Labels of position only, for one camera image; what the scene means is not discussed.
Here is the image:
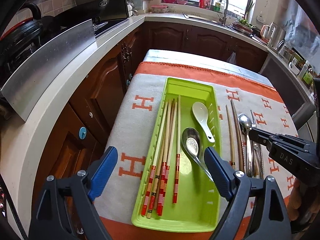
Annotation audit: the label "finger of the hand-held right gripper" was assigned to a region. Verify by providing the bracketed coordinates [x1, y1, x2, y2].
[259, 141, 275, 153]
[248, 128, 278, 143]

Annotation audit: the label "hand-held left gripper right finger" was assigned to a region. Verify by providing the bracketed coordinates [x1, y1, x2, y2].
[204, 147, 293, 240]

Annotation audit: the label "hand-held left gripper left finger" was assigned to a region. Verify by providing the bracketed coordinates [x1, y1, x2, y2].
[29, 146, 118, 240]

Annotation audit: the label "metal spoon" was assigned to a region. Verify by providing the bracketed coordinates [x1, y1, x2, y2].
[238, 114, 253, 178]
[182, 127, 215, 182]

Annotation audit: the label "dark brown chopstick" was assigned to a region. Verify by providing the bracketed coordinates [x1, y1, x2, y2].
[230, 99, 246, 175]

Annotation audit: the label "green plastic utensil tray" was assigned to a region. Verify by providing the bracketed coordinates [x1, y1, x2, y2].
[131, 77, 223, 232]

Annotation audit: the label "white ceramic spoon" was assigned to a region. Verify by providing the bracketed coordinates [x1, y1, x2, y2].
[192, 102, 215, 143]

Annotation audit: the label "person's right hand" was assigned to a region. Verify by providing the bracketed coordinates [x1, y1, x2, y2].
[287, 177, 303, 222]

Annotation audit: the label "orange and white printed blanket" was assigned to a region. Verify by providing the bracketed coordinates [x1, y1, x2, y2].
[96, 60, 300, 240]

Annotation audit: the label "grey appliance front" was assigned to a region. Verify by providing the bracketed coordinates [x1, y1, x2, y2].
[259, 51, 315, 128]

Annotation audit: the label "white bowl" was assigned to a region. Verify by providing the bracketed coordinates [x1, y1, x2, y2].
[289, 61, 302, 74]

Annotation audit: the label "green label bottle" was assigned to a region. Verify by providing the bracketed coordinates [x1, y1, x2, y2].
[302, 67, 317, 85]

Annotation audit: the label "white plastic bottle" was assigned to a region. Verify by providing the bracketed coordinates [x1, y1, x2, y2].
[299, 60, 310, 79]

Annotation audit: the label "glass pot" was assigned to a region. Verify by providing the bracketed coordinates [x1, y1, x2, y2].
[277, 40, 294, 59]

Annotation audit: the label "steel kettle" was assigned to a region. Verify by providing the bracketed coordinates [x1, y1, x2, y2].
[269, 22, 287, 50]

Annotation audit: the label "white electric kettle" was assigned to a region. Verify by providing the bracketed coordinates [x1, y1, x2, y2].
[260, 24, 275, 43]

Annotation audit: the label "steel basin with vegetables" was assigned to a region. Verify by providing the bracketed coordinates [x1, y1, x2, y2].
[231, 17, 258, 34]

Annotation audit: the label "stainless steel splash guard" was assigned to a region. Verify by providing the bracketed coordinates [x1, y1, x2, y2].
[0, 18, 97, 122]

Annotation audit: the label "green onion stalks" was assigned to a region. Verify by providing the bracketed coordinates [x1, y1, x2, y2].
[244, 1, 255, 20]

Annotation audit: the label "steel kitchen sink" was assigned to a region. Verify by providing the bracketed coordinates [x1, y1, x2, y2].
[182, 13, 234, 27]

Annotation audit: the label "steel faucet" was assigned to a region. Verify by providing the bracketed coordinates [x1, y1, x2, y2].
[219, 0, 230, 25]

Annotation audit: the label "black gas stove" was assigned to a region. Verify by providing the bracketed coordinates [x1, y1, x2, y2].
[92, 20, 130, 38]

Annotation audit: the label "black electric cooker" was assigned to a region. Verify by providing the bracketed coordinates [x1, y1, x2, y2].
[0, 2, 54, 80]

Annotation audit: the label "pink lidded food container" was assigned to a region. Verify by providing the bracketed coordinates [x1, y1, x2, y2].
[150, 4, 170, 13]

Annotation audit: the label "stacked white bowls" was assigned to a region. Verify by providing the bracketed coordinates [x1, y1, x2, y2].
[126, 1, 140, 18]

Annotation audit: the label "black cable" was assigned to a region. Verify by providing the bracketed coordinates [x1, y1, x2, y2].
[0, 177, 28, 240]

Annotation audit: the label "plastic covered wall poster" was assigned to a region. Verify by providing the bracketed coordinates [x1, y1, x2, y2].
[282, 0, 320, 55]

